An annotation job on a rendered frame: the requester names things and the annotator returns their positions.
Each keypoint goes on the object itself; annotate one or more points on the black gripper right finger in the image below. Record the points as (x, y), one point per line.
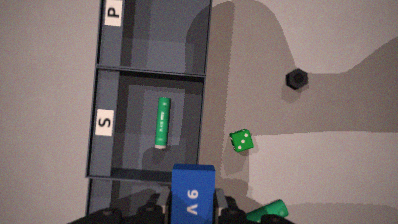
(231, 214)

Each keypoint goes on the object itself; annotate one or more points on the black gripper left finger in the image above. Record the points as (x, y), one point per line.
(159, 205)

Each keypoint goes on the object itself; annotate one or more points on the green die with white pips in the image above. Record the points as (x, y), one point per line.
(241, 140)

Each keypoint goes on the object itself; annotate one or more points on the dark grey three-compartment bin rack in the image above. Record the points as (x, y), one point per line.
(163, 47)

